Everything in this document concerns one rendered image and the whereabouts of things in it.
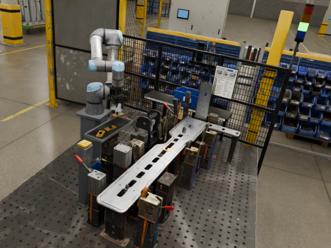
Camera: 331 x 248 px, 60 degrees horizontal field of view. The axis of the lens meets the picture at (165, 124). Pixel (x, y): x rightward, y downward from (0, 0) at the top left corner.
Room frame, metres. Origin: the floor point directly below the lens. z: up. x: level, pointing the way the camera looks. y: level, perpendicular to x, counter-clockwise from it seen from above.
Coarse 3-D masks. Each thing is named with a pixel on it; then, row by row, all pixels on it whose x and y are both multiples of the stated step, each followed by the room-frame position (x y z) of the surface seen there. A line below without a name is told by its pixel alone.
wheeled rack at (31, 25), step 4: (40, 12) 11.99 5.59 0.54; (40, 16) 11.98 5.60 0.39; (24, 20) 11.10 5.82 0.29; (24, 24) 10.04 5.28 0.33; (28, 24) 10.01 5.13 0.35; (32, 24) 10.32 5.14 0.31; (36, 24) 10.54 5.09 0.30; (40, 24) 10.74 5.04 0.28; (44, 24) 10.90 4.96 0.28; (28, 28) 9.97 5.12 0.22; (32, 28) 10.16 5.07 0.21; (28, 32) 10.08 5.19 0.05
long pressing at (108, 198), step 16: (176, 128) 2.15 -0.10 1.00; (192, 128) 2.19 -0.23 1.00; (160, 144) 1.84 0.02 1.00; (176, 144) 1.88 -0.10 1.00; (144, 160) 1.61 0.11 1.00; (160, 160) 1.63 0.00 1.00; (128, 176) 1.41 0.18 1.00; (144, 176) 1.43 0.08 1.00; (112, 192) 1.24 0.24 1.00; (128, 192) 1.26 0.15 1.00; (112, 208) 1.13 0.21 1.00; (128, 208) 1.15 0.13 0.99
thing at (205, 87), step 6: (204, 84) 2.47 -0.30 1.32; (210, 84) 2.45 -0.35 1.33; (204, 90) 2.47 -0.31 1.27; (210, 90) 2.45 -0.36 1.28; (204, 96) 2.47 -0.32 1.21; (210, 96) 2.44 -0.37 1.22; (198, 102) 2.48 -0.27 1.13; (204, 102) 2.46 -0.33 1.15; (198, 108) 2.48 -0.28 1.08; (204, 108) 2.46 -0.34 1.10; (198, 114) 2.48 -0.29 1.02; (204, 114) 2.45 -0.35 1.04
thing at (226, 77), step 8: (216, 64) 2.73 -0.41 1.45; (216, 72) 2.72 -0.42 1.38; (224, 72) 2.70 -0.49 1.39; (232, 72) 2.67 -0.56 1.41; (224, 80) 2.69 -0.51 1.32; (232, 80) 2.66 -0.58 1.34; (216, 88) 2.71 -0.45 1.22; (224, 88) 2.68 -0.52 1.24; (232, 88) 2.65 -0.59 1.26; (224, 96) 2.68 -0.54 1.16
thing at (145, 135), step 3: (138, 132) 1.84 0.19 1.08; (141, 132) 1.85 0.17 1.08; (144, 132) 1.86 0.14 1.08; (141, 135) 1.81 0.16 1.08; (144, 135) 1.81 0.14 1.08; (147, 135) 1.84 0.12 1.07; (141, 138) 1.80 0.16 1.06; (144, 138) 1.80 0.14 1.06; (147, 138) 1.84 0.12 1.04; (144, 141) 1.80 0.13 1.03; (144, 144) 1.81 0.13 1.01; (144, 147) 1.81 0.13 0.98; (144, 150) 1.84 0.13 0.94; (144, 153) 1.85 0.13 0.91; (141, 174) 1.82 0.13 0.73
